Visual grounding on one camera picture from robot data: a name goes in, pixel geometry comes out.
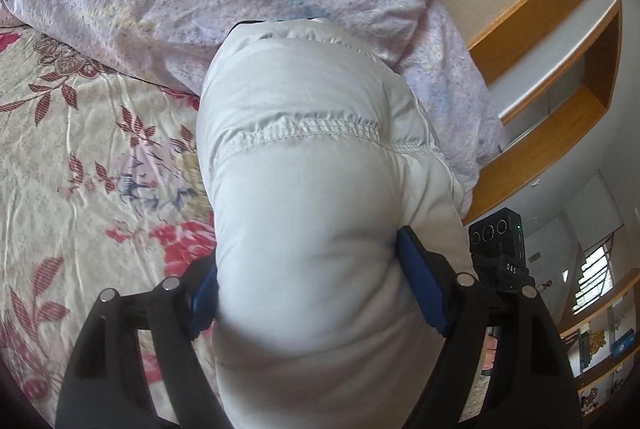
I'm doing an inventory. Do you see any floral bedspread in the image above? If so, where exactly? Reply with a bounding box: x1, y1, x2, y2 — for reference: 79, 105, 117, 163
0, 26, 223, 429

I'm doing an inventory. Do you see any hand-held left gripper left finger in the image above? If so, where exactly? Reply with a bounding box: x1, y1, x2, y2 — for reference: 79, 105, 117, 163
55, 253, 223, 429

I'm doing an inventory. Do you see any wooden shelf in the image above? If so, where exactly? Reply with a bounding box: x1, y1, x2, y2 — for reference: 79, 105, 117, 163
557, 271, 640, 417

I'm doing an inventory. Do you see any window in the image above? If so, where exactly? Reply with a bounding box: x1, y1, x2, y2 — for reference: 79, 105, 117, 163
567, 231, 623, 312

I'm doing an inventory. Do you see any wooden wall niche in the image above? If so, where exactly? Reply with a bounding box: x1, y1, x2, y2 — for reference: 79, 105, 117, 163
462, 0, 623, 226

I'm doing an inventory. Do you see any lilac bed sheet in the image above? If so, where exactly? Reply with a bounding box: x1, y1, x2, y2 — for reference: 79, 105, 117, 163
395, 1, 503, 222

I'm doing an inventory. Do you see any white puffer jacket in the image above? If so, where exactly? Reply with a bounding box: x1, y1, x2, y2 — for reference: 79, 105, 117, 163
196, 18, 477, 429

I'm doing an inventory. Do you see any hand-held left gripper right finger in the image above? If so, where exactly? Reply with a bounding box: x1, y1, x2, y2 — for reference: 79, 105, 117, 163
396, 225, 583, 429

